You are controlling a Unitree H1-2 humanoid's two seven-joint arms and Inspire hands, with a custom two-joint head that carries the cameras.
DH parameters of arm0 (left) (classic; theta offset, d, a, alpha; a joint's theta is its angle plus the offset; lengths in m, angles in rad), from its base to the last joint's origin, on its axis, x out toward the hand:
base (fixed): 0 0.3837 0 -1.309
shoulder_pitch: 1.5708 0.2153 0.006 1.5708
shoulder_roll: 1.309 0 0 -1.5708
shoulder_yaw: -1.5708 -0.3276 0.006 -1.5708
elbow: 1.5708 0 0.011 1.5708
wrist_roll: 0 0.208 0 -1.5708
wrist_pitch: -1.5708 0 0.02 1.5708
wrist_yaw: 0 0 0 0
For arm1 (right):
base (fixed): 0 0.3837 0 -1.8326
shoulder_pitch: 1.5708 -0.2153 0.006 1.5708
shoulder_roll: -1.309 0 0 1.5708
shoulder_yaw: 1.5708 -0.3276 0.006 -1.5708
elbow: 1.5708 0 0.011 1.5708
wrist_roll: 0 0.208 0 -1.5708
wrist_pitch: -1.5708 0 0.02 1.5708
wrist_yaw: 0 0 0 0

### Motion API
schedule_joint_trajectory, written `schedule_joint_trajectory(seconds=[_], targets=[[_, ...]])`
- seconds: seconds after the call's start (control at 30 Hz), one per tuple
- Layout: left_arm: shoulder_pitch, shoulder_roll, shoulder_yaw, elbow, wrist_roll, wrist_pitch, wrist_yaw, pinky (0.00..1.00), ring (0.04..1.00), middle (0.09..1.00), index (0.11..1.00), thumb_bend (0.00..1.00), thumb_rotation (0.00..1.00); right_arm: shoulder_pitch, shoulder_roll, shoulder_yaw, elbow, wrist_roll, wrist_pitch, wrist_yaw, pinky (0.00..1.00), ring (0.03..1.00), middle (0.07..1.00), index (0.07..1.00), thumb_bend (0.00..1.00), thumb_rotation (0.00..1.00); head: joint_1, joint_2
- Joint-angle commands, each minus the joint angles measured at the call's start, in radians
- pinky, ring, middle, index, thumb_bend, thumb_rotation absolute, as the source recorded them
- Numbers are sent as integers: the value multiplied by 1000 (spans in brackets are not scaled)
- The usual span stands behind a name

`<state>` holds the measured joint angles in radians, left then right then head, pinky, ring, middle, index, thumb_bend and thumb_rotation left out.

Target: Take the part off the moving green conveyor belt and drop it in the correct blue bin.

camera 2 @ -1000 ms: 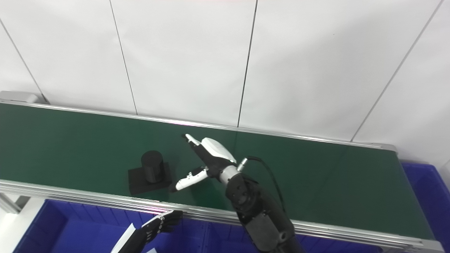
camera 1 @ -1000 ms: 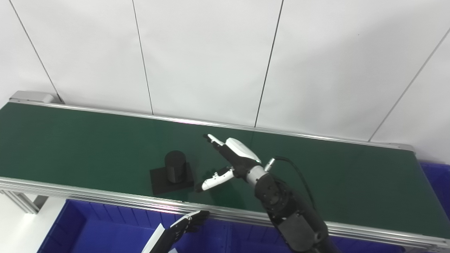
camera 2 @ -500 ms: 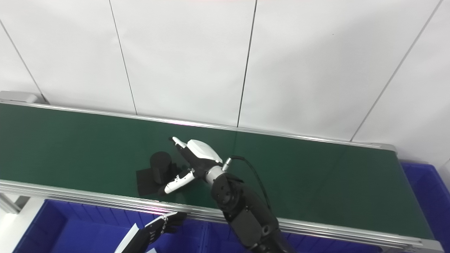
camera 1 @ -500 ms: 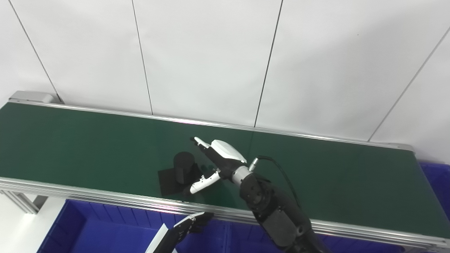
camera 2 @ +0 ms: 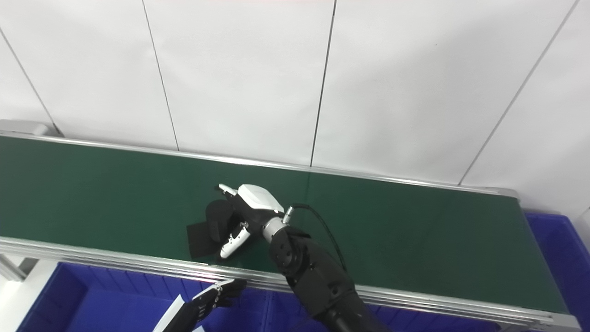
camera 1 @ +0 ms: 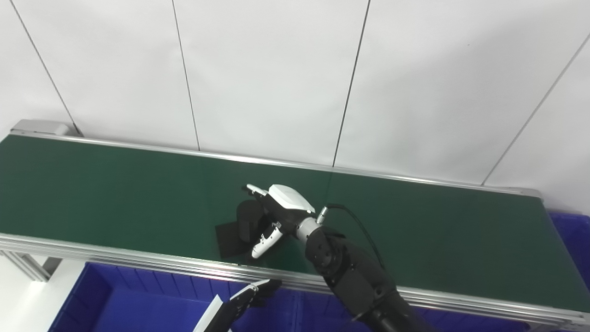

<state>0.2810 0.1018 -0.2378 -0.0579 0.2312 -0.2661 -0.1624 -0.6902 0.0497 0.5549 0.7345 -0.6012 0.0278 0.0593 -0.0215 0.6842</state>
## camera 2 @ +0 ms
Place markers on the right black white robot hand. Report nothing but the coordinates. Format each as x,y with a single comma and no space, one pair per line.
256,203

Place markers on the black cylinder part square base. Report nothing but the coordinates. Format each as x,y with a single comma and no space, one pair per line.
203,240

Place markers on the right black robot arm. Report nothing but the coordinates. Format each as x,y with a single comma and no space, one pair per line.
313,272

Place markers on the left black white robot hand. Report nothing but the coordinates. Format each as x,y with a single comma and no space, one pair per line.
203,306

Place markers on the green conveyor belt aluminium frame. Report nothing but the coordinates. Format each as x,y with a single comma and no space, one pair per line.
115,198

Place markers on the aluminium conveyor leg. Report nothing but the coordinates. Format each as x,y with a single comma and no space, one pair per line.
16,267

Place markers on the blue plastic bin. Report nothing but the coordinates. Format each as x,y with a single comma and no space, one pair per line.
562,258
101,304
415,323

